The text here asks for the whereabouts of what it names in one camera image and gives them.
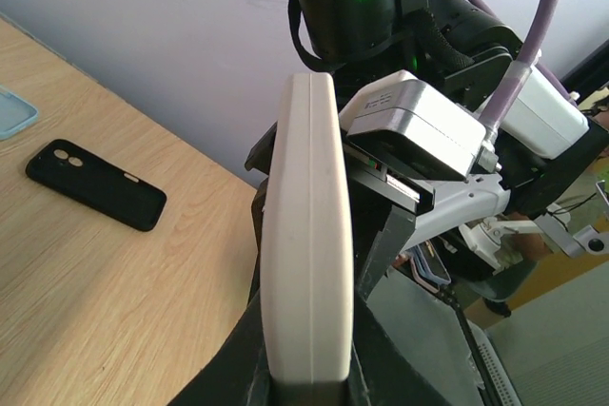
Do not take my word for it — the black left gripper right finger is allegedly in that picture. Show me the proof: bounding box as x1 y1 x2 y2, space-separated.
344 296 486 406

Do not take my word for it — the light blue phone case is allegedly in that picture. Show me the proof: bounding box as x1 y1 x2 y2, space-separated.
0 87 39 141

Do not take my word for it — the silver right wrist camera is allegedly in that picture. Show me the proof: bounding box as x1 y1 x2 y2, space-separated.
339 70 486 181

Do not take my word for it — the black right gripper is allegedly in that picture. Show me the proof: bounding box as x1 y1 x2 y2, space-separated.
245 124 434 301

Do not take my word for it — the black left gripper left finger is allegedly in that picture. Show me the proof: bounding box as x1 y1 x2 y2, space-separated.
166 182 275 406

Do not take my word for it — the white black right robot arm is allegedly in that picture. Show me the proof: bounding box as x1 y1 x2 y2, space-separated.
246 0 608 317

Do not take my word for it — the white phone face down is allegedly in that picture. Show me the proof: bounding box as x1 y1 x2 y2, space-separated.
260 73 354 386

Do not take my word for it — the seated man in background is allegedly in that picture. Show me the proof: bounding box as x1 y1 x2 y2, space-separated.
483 93 608 319

